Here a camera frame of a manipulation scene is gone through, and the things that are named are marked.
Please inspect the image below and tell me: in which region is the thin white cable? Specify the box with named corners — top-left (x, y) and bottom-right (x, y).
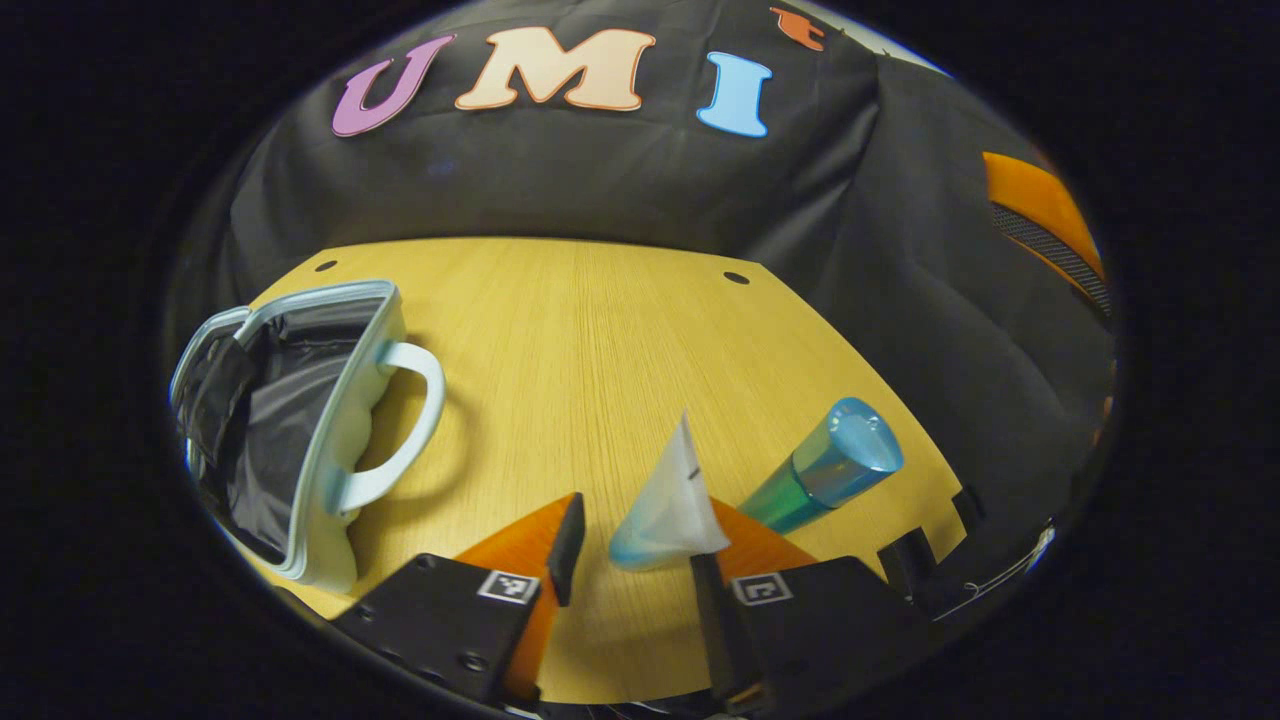
top-left (935, 525), bottom-right (1056, 621)

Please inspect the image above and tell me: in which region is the white cosmetic tube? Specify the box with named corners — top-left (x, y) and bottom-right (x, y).
top-left (608, 410), bottom-right (731, 573)

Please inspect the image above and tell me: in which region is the light blue suitcase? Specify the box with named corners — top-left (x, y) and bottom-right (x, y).
top-left (170, 280), bottom-right (448, 593)

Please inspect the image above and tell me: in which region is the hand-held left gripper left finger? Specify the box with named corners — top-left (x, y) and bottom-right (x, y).
top-left (330, 492), bottom-right (587, 706)

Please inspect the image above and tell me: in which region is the blue green cosmetic tube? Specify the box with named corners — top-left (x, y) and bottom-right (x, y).
top-left (738, 397), bottom-right (906, 536)

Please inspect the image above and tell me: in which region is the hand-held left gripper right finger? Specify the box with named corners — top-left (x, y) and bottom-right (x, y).
top-left (690, 497), bottom-right (931, 701)

